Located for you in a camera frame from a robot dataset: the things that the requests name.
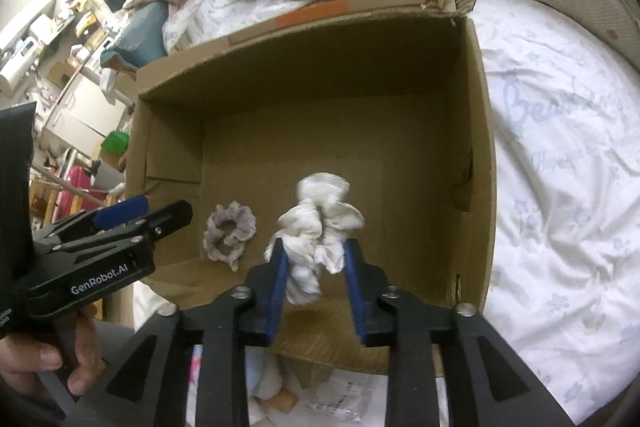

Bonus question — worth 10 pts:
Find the light blue fluffy cloth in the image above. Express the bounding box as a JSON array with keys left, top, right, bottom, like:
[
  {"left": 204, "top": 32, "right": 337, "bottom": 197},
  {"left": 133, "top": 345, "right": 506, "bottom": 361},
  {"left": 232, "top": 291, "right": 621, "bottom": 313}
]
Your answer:
[{"left": 245, "top": 348, "right": 283, "bottom": 400}]

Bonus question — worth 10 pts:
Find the beige lace scrunchie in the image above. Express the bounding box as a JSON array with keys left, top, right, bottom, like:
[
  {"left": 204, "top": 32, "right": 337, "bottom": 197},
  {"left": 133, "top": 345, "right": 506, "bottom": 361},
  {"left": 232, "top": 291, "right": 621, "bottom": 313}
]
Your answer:
[{"left": 203, "top": 200, "right": 257, "bottom": 272}]

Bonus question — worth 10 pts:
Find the small peach soft object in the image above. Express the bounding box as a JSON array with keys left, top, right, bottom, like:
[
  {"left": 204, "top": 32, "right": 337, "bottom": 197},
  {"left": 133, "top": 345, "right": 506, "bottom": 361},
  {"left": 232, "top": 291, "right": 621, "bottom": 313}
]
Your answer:
[{"left": 266, "top": 388, "right": 298, "bottom": 414}]

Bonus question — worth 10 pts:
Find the cream scrunchie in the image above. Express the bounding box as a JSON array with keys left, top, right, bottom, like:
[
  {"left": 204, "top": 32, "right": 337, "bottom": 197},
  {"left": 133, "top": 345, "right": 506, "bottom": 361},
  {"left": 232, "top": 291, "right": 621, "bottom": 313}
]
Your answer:
[{"left": 264, "top": 172, "right": 364, "bottom": 306}]

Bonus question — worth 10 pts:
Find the person's left hand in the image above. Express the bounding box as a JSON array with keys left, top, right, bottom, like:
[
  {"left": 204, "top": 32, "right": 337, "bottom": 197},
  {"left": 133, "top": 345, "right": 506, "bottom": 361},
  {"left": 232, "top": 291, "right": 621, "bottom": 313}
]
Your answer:
[{"left": 1, "top": 305, "right": 105, "bottom": 397}]

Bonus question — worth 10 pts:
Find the beige bedside cabinet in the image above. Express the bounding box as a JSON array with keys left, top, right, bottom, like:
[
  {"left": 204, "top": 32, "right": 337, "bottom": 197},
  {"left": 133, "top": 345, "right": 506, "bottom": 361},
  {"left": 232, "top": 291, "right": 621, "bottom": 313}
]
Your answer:
[{"left": 40, "top": 74, "right": 127, "bottom": 157}]

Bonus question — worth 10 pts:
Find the white floral bed sheet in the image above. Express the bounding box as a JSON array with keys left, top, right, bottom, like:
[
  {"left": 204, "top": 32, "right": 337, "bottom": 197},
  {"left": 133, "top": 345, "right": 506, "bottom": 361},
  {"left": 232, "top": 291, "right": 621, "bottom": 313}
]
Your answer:
[{"left": 131, "top": 0, "right": 640, "bottom": 426}]

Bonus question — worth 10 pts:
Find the teal orange cushion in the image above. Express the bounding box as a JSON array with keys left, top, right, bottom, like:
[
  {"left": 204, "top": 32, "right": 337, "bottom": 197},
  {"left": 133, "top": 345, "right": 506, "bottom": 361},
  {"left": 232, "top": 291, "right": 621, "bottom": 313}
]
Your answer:
[{"left": 100, "top": 1, "right": 168, "bottom": 79}]

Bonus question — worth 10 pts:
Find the brown cardboard box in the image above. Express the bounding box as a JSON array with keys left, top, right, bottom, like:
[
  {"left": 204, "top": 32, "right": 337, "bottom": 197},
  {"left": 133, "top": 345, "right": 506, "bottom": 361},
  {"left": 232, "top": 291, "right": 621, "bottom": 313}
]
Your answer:
[{"left": 124, "top": 0, "right": 497, "bottom": 375}]

